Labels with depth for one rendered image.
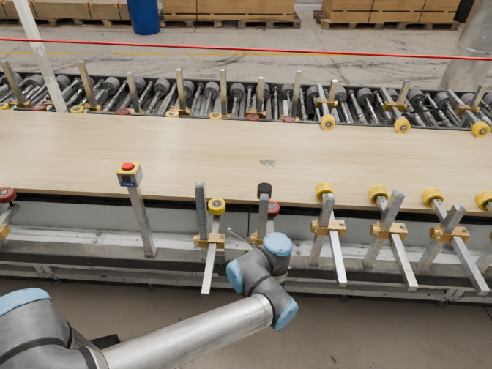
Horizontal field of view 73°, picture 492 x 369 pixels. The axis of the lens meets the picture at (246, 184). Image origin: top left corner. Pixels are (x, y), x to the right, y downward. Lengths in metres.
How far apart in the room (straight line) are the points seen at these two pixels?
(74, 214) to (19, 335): 1.29
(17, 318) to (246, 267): 0.55
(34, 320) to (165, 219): 1.14
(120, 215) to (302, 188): 0.93
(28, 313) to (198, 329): 0.31
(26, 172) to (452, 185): 2.15
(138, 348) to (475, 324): 2.26
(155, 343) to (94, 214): 1.24
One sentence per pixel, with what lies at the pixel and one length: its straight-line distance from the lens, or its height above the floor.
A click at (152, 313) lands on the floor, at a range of 2.31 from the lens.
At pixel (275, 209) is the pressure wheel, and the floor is 0.91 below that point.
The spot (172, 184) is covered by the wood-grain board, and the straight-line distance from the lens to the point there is 1.69.
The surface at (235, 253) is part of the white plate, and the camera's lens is 1.54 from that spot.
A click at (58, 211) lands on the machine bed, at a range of 1.97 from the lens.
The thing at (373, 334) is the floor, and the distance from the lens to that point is 2.35.
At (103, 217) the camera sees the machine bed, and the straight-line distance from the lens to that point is 1.89.
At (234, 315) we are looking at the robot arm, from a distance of 0.84.
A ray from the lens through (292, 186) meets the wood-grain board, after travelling 1.67.
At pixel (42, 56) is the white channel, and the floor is 1.24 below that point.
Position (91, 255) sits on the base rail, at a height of 0.70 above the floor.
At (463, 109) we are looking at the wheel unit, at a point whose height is 0.96.
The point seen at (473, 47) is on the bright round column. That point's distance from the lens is 5.08.
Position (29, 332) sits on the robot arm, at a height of 1.44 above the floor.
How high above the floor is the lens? 2.00
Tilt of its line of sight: 42 degrees down
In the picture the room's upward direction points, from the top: 2 degrees clockwise
